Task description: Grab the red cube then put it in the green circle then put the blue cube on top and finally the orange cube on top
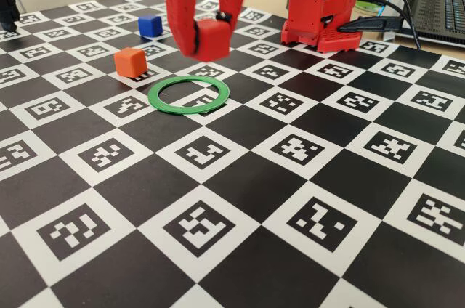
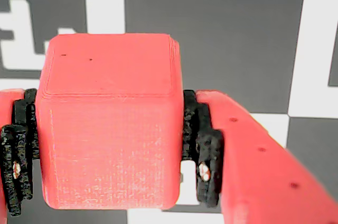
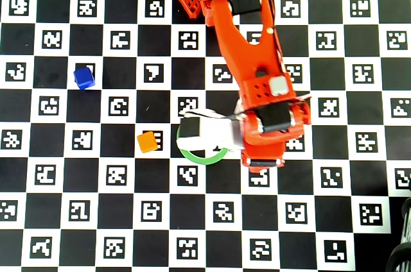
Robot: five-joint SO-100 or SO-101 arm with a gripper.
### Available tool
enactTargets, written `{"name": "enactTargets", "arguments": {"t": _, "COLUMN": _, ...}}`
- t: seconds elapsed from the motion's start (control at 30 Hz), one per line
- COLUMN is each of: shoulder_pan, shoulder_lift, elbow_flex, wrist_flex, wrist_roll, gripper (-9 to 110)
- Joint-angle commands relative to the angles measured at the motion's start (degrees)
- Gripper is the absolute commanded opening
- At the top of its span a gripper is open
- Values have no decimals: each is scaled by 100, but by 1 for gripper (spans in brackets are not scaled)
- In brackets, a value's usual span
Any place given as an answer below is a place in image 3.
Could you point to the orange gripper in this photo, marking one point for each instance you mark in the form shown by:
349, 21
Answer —
264, 158

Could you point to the orange cube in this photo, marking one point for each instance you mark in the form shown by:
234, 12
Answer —
147, 142

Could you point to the blue cube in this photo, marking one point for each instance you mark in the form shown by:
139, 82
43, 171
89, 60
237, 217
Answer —
84, 77

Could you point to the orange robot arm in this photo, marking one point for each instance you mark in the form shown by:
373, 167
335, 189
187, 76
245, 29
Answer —
257, 57

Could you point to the black ribbed stand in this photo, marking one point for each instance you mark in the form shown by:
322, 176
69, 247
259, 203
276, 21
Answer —
398, 259

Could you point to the checkerboard marker board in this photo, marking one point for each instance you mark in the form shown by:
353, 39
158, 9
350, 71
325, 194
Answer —
83, 111

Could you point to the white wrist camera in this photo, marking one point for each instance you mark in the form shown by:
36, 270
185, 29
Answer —
212, 134

